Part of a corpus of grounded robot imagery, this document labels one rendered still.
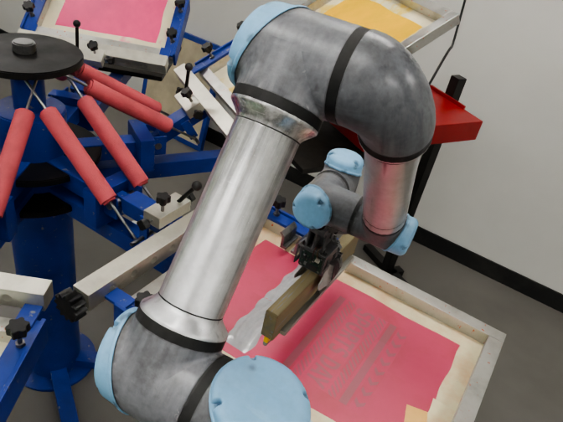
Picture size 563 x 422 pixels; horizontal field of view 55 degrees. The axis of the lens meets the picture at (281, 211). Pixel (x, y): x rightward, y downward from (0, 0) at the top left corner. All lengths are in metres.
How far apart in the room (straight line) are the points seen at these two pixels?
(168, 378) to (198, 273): 0.12
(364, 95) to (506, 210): 2.71
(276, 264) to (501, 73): 1.88
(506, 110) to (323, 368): 2.10
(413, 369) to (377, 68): 0.91
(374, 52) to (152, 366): 0.43
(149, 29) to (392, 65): 1.87
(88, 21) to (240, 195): 1.91
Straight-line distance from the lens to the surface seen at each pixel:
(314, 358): 1.30
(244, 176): 0.62
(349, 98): 0.60
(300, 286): 1.18
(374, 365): 1.34
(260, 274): 1.47
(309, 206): 0.96
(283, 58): 0.62
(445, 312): 1.50
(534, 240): 3.32
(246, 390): 0.62
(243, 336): 1.30
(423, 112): 0.64
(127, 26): 2.43
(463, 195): 3.29
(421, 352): 1.42
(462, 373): 1.42
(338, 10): 2.24
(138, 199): 1.55
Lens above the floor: 1.93
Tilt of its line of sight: 34 degrees down
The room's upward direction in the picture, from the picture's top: 12 degrees clockwise
